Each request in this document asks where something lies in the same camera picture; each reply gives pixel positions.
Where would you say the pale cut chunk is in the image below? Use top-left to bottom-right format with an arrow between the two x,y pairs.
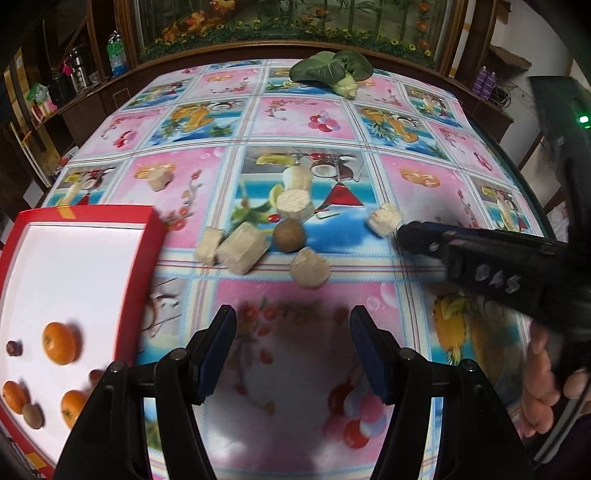
147,167 -> 174,191
367,203 -> 403,238
216,222 -> 269,276
195,226 -> 225,266
290,247 -> 331,289

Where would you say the steel thermos flask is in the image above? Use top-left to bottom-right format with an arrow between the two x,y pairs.
68,46 -> 93,90

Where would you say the framed artificial flower panel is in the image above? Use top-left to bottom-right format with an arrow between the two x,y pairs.
115,0 -> 467,77

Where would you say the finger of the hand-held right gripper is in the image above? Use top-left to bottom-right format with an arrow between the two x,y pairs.
394,220 -> 456,266

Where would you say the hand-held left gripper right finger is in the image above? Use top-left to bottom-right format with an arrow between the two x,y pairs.
349,305 -> 539,480

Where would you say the green bok choy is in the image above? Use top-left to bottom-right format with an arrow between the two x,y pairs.
289,51 -> 374,99

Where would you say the fruit-print pink tablecloth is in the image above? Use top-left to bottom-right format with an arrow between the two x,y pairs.
34,58 -> 561,480

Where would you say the brown round fruit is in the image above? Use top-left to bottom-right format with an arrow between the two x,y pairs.
23,402 -> 45,429
272,218 -> 307,253

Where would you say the person's right hand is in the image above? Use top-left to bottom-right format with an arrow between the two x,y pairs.
521,320 -> 591,438

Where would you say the orange mandarin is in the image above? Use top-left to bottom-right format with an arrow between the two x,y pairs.
42,322 -> 78,365
61,390 -> 88,430
2,381 -> 28,415

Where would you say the black container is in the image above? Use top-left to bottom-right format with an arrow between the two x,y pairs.
48,74 -> 70,104

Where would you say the large round pale chunk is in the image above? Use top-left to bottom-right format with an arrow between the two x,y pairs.
276,188 -> 315,224

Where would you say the red tray with white inside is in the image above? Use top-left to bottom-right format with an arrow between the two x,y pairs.
0,205 -> 168,472

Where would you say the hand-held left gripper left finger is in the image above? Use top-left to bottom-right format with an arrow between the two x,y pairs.
54,305 -> 238,480

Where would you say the clear bottle with green label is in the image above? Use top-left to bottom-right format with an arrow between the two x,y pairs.
106,31 -> 130,77

